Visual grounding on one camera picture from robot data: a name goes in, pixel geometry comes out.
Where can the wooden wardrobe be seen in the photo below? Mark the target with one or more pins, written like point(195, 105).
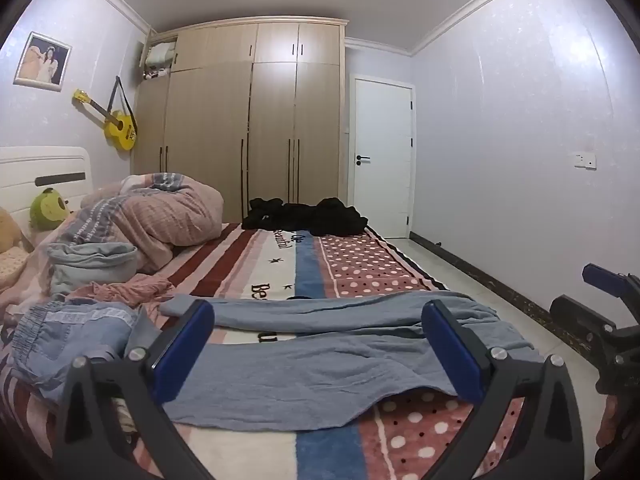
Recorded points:
point(270, 125)

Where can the pink checked garment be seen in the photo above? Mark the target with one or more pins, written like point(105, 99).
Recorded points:
point(130, 292)

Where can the printed striped blanket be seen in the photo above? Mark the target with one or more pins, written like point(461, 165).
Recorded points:
point(370, 270)

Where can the white wall socket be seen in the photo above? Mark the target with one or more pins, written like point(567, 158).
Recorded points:
point(585, 160)

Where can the white bed headboard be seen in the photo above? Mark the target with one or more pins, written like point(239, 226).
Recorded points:
point(50, 165)

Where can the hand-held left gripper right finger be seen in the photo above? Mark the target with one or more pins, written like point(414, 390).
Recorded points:
point(455, 355)

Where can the yellow guitar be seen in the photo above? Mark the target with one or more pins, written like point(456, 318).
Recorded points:
point(120, 130)

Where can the black clothes pile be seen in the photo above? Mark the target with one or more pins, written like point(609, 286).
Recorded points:
point(310, 217)

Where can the folded bedding stack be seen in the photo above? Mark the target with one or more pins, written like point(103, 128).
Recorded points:
point(160, 57)

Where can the pale blue-grey garment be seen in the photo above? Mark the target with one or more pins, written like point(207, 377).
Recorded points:
point(90, 265)

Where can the grey-blue pants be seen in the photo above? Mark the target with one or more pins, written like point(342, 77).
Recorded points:
point(300, 375)

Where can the green plush toy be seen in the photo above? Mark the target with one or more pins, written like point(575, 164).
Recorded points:
point(47, 210)

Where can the white door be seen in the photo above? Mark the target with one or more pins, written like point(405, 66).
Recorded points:
point(382, 185)

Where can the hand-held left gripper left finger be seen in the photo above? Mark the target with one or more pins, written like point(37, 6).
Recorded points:
point(185, 350)

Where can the pink checked quilt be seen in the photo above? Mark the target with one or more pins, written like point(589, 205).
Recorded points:
point(170, 220)

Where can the blue pants with patterned band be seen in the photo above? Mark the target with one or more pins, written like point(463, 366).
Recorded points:
point(60, 340)

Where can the beige plush toy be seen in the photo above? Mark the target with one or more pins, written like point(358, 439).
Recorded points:
point(10, 232)

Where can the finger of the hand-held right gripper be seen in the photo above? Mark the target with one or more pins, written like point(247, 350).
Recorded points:
point(602, 279)
point(580, 312)

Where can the framed wall photo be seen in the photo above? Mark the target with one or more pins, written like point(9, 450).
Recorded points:
point(42, 62)

